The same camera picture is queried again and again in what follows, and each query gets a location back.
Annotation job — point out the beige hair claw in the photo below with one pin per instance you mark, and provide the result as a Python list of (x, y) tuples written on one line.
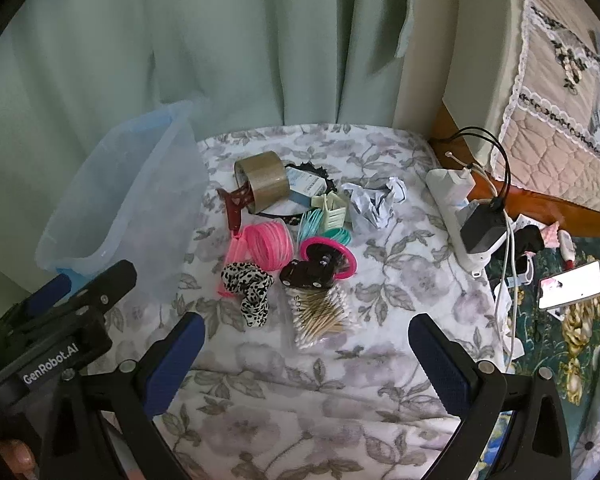
[(332, 210)]

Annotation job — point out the brown packing tape roll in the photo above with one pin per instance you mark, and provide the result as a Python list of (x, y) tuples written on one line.
[(270, 180)]

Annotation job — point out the dark red hair claw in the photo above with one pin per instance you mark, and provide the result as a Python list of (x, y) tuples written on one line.
[(235, 205)]

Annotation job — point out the black white spotted scrunchie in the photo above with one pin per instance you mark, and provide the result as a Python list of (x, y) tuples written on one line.
[(250, 285)]

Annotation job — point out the white charger plug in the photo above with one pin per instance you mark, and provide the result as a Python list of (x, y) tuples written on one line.
[(462, 182)]

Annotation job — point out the person's left hand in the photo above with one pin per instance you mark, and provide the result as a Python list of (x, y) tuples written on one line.
[(15, 457)]

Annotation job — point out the pale green curtain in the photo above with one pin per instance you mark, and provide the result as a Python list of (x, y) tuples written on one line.
[(180, 35)]

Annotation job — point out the floral bedsheet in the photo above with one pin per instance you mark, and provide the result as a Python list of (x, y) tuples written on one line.
[(380, 310)]

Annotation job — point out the wooden bed frame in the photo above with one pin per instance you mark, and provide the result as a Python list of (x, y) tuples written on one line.
[(555, 205)]

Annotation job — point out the black toy car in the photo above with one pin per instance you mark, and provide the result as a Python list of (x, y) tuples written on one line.
[(305, 275)]

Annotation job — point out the clear plastic container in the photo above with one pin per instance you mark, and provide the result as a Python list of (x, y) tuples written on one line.
[(130, 185)]

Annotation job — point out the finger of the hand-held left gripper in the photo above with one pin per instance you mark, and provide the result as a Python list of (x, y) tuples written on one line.
[(52, 290), (107, 282)]

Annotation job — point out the black power adapter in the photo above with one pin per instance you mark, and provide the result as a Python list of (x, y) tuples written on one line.
[(480, 230)]

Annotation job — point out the white power strip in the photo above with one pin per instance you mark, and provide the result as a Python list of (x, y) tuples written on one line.
[(447, 205)]

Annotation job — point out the bag of cotton swabs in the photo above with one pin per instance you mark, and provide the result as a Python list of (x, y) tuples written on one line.
[(320, 315)]

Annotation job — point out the red white small bottle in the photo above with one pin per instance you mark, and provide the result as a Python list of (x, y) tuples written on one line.
[(567, 250)]

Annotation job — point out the white mattress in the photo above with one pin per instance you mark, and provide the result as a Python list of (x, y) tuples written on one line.
[(480, 85)]

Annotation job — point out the small blue white box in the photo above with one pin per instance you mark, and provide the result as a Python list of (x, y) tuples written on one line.
[(305, 182)]

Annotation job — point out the smartphone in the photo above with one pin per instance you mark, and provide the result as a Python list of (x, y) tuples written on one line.
[(570, 285)]

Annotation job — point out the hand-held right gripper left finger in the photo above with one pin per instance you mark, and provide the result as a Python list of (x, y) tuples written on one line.
[(180, 355)]

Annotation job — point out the white paper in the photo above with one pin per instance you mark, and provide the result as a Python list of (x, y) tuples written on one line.
[(375, 205)]

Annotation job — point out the green floral blanket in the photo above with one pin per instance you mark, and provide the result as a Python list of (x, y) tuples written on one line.
[(555, 350)]

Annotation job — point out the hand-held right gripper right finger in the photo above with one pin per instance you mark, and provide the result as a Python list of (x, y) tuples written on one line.
[(440, 365)]

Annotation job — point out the pink and teal spring toy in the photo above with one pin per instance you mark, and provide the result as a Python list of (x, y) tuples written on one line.
[(267, 242)]

